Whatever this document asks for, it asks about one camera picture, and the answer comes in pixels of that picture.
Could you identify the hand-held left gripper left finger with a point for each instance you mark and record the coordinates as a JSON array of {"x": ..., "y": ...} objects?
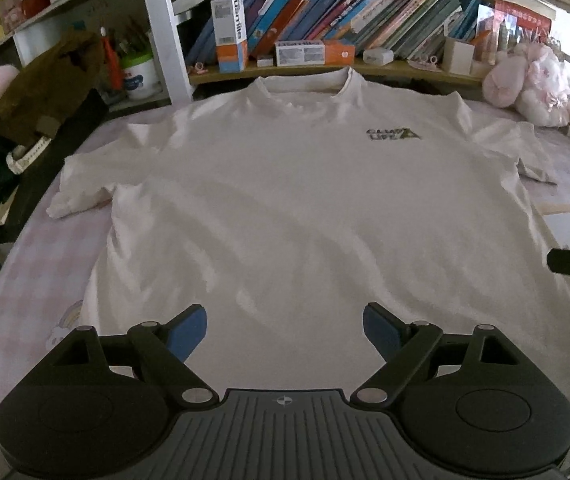
[{"x": 190, "y": 332}]

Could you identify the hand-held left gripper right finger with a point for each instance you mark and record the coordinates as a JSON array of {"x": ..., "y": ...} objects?
[{"x": 376, "y": 327}]

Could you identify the white T-shirt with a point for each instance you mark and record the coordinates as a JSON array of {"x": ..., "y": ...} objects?
[{"x": 290, "y": 200}]

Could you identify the pink checked bedsheet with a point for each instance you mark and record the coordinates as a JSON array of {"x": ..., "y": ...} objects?
[{"x": 40, "y": 270}]

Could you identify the pink fluffy plush toy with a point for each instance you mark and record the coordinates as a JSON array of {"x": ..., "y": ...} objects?
[{"x": 540, "y": 85}]

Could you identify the beige open box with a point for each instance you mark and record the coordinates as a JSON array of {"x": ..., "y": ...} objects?
[{"x": 457, "y": 57}]

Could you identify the clear acrylic organizer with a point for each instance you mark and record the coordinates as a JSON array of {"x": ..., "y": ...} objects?
[{"x": 515, "y": 30}]

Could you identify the white wristwatch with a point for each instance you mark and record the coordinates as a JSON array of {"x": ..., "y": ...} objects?
[{"x": 27, "y": 155}]

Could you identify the white plastic tub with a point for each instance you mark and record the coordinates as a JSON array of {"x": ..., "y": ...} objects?
[{"x": 140, "y": 77}]

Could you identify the small white case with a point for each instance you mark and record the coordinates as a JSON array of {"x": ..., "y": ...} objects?
[{"x": 378, "y": 56}]

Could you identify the flat white orange box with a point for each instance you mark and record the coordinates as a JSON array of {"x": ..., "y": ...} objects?
[{"x": 310, "y": 53}]

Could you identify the red tassel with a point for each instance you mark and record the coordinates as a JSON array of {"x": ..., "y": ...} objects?
[{"x": 111, "y": 60}]

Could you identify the white and wooden shelf unit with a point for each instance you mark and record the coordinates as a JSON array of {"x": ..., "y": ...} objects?
[{"x": 165, "y": 35}]

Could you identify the tall blue orange box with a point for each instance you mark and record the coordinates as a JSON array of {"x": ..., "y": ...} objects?
[{"x": 230, "y": 35}]

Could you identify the row of books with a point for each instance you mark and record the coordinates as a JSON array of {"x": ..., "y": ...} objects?
[{"x": 340, "y": 5}]

